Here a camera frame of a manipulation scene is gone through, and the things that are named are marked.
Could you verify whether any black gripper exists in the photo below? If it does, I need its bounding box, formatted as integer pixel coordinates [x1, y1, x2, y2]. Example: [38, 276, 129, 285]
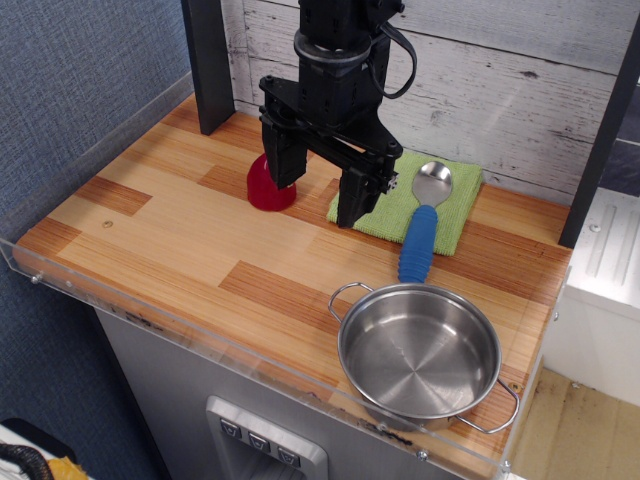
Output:
[260, 43, 402, 228]

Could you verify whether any blue handled metal spoon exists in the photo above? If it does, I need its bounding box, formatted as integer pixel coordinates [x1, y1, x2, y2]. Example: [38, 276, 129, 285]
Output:
[398, 161, 453, 283]

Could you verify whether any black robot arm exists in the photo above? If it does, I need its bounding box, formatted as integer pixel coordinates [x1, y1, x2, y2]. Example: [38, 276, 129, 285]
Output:
[260, 1, 416, 228]

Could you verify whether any red strawberry shaped toy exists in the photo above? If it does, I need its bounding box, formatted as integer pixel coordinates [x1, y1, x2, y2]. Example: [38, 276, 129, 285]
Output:
[247, 154, 297, 212]

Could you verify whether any green folded cloth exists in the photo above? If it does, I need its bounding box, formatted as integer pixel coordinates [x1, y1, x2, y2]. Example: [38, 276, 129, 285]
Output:
[326, 151, 484, 259]

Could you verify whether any stainless steel pot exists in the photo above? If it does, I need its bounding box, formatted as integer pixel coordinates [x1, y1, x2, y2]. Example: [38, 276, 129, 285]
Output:
[328, 283, 519, 435]

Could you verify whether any clear acrylic table guard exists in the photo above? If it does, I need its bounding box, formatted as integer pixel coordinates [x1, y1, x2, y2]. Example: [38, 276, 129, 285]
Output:
[0, 71, 573, 477]

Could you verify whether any grey cabinet with dispenser panel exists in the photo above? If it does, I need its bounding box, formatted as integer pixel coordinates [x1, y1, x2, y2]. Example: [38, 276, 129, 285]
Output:
[94, 307, 469, 480]

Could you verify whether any white ribbed side unit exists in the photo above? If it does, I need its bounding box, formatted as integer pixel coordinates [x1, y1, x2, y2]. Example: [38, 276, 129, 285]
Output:
[541, 188, 639, 405]

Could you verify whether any yellow black object corner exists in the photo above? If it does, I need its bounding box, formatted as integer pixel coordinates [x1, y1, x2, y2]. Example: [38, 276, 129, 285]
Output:
[1, 418, 91, 480]

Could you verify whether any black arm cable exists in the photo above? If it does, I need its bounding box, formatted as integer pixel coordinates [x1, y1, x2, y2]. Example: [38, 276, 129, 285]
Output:
[367, 22, 418, 100]

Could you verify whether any dark left vertical post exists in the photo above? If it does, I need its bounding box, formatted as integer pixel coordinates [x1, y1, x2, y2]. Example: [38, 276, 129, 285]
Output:
[181, 0, 236, 135]

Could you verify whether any dark vertical post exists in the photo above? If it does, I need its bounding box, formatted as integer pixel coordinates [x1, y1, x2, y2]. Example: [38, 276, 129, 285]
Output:
[181, 0, 236, 135]
[558, 19, 639, 248]

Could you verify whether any dark right vertical post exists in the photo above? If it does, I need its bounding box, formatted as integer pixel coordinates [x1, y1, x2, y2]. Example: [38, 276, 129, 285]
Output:
[558, 19, 639, 248]

